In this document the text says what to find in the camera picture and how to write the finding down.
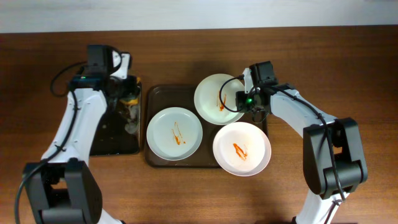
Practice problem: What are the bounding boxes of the light blue plate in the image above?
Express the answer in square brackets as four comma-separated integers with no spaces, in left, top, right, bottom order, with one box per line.
[146,107,203,161]

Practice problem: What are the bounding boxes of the cream white plate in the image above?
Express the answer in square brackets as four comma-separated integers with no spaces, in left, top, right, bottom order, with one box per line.
[194,73,244,125]

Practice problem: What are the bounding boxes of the black soapy water tray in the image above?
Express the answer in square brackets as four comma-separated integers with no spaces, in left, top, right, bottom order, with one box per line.
[90,75,142,156]

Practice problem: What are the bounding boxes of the pinkish white plate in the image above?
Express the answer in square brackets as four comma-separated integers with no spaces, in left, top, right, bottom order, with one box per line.
[212,122,272,177]

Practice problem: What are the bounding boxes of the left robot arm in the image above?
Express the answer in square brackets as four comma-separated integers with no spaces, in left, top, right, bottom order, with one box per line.
[14,45,139,223]

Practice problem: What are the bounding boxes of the brown serving tray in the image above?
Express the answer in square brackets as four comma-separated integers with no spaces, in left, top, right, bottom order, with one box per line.
[144,84,268,169]

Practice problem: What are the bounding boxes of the green orange sponge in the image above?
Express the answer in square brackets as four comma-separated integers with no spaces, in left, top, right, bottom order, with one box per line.
[119,98,140,106]

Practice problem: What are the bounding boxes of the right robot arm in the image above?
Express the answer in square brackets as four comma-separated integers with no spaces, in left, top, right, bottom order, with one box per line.
[236,61,368,223]

